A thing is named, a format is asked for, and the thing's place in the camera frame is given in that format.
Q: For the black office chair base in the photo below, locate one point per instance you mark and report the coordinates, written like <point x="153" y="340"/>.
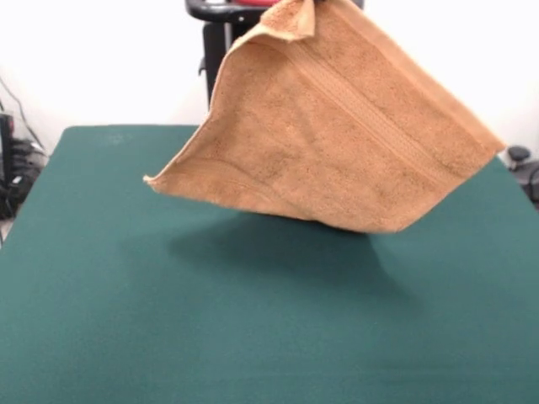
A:
<point x="526" y="168"/>

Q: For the dark green table cloth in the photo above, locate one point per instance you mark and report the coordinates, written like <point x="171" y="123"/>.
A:
<point x="126" y="294"/>

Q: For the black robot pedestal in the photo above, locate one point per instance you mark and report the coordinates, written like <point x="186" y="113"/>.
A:
<point x="215" y="42"/>

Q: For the black electronics box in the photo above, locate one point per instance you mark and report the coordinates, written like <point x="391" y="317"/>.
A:
<point x="6" y="147"/>

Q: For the orange terry towel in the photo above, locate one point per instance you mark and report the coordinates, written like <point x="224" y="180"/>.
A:
<point x="316" y="139"/>

